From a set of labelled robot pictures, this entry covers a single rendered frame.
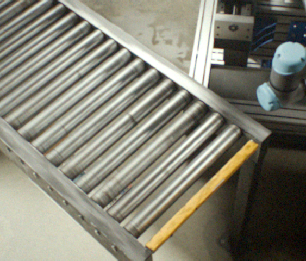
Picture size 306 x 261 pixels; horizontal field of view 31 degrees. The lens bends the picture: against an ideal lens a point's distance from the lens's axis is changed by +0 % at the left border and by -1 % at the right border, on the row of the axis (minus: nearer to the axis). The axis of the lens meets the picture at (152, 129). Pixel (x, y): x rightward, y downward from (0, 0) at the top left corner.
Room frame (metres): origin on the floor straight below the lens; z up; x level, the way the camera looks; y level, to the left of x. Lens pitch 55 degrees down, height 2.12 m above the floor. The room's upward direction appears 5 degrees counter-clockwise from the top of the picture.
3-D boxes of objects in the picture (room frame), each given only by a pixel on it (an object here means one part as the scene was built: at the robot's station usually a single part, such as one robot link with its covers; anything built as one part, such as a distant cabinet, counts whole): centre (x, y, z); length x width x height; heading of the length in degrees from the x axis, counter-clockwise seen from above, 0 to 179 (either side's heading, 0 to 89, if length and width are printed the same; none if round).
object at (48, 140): (1.04, 0.18, 0.77); 0.47 x 0.05 x 0.05; 132
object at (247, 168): (0.87, -0.30, 0.34); 0.06 x 0.06 x 0.68; 42
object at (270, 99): (0.86, -0.34, 1.00); 0.11 x 0.08 x 0.09; 112
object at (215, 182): (0.68, -0.13, 0.81); 0.43 x 0.03 x 0.02; 132
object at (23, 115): (1.13, 0.27, 0.77); 0.47 x 0.05 x 0.05; 132
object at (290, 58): (0.87, -0.36, 1.09); 0.11 x 0.08 x 0.11; 100
